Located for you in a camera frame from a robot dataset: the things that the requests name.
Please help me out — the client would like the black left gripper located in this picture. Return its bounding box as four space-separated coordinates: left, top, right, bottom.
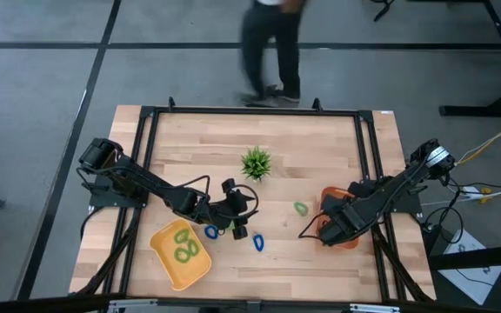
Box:
209 176 259 242

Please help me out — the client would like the black rig crossbar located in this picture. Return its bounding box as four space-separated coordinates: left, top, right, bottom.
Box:
0 293 501 313

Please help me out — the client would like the black desk leg frame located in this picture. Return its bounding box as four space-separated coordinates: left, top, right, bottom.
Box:
438 0 501 119

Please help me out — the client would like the black stand leg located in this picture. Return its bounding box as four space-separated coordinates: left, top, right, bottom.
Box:
371 0 396 22

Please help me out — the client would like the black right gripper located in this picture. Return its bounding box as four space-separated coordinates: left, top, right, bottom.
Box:
317 193 365 248

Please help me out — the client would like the black floor cable loop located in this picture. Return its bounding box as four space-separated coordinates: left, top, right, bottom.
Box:
422 190 465 245

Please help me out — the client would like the yellow plastic bin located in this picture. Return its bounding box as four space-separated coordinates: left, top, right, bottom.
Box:
149 217 213 292

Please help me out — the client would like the black metal bar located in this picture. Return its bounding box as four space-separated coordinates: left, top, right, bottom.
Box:
428 243 501 271

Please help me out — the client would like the white power plug block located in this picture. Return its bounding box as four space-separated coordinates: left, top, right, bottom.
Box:
461 185 484 201

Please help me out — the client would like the orange plastic bin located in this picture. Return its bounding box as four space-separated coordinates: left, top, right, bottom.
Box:
315 185 361 251

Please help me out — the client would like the black aluminium table frame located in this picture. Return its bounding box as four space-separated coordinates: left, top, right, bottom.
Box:
70 96 437 305

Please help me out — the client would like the silver metal bracket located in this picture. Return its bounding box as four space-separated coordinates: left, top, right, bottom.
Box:
349 303 402 313
108 298 160 313

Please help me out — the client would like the person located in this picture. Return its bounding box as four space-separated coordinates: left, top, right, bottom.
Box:
235 0 311 109

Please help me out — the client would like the small green potted plant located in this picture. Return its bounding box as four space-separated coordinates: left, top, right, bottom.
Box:
240 146 273 183

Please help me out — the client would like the white printed box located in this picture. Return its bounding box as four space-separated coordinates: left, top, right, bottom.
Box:
441 229 501 306

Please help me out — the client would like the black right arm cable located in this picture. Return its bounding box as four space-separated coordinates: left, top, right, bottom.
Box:
297 216 321 240

